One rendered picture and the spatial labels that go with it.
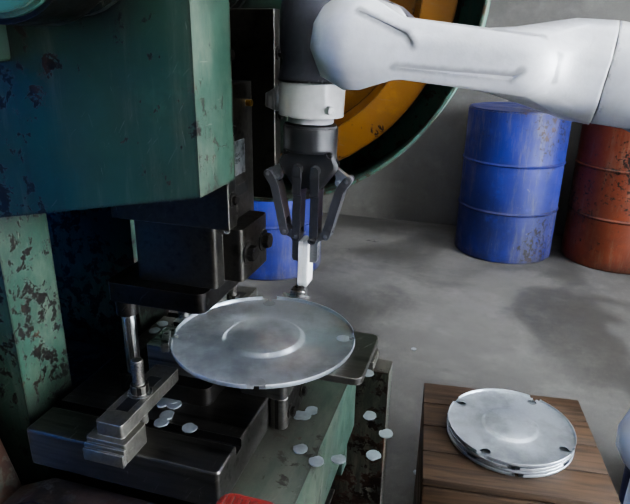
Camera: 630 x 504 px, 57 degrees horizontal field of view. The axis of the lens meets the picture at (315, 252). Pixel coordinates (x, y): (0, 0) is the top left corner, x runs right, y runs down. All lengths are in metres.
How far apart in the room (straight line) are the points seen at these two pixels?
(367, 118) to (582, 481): 0.89
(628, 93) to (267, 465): 0.66
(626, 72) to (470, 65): 0.16
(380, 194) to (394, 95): 3.16
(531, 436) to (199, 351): 0.85
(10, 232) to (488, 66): 0.64
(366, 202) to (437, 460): 3.08
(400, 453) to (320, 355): 1.11
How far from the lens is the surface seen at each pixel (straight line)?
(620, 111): 0.70
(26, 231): 0.90
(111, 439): 0.83
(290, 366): 0.86
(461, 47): 0.64
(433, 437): 1.46
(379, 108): 1.12
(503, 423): 1.49
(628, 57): 0.69
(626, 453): 0.81
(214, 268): 0.83
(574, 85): 0.68
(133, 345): 0.94
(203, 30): 0.67
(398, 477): 1.88
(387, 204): 4.26
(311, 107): 0.76
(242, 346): 0.90
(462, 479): 1.36
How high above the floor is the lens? 1.23
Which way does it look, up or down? 20 degrees down
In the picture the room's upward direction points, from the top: 1 degrees clockwise
